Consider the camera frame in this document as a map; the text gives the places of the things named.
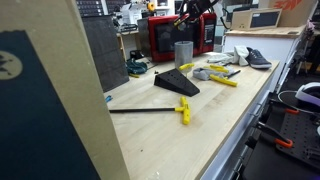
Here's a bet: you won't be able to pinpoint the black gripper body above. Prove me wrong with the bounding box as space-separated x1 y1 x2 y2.
188 0 216 16

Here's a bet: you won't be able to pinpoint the silver cylindrical container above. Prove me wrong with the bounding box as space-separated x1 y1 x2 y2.
174 40 194 70

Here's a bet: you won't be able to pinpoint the black wedge wrench stand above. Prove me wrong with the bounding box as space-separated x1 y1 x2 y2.
153 68 201 98

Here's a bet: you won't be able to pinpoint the white glass door cabinet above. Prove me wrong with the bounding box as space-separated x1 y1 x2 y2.
154 0 188 17

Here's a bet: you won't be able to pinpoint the red black microwave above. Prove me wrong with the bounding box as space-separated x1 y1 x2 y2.
147 12 218 64

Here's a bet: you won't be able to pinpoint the white lab machine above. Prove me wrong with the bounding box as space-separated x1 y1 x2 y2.
113 1 148 34

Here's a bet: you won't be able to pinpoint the gray cloth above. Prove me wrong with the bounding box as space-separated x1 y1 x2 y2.
192 66 234 82

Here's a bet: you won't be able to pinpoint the cardboard box dark label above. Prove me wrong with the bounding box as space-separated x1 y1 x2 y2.
230 8 283 31

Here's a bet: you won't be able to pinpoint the white cloth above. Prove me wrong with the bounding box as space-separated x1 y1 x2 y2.
206 44 250 67

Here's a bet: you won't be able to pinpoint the wooden side table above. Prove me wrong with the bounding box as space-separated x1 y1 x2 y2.
115 29 141 63

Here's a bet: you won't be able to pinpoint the small black bag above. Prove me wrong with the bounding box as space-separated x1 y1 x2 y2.
129 49 145 61

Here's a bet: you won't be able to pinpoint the white cabinet wooden counter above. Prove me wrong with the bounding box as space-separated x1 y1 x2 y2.
223 25 308 94

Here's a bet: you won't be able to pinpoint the gray canvas shoe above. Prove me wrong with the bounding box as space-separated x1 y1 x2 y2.
244 46 273 70

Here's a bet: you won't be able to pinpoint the dark gray mesh panel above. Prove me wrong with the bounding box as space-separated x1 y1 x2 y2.
81 14 130 94

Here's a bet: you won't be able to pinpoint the cardboard box red print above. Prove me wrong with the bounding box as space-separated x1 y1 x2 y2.
258 0 319 29

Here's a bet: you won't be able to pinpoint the black slotted bins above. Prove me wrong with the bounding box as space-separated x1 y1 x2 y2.
75 0 105 18

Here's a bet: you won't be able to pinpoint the white workbench base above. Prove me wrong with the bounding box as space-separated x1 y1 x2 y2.
199 61 281 180

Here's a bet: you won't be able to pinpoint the large cardboard box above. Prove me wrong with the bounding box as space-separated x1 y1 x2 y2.
0 0 131 180

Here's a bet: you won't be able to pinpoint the yellow handled pliers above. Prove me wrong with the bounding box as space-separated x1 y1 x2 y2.
209 69 242 88

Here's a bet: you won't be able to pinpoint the green coiled cord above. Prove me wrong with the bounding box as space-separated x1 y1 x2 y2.
124 58 149 76

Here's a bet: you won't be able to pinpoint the long yellow T-handle wrench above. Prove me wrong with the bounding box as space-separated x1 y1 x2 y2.
108 96 192 126

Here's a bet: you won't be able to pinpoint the white cable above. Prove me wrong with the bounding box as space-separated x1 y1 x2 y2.
277 89 303 109

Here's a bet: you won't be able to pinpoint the black clamp orange handle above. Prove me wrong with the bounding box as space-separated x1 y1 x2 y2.
268 99 301 116
253 121 295 150

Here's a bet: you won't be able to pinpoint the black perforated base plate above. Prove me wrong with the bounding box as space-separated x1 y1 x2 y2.
241 99 320 180

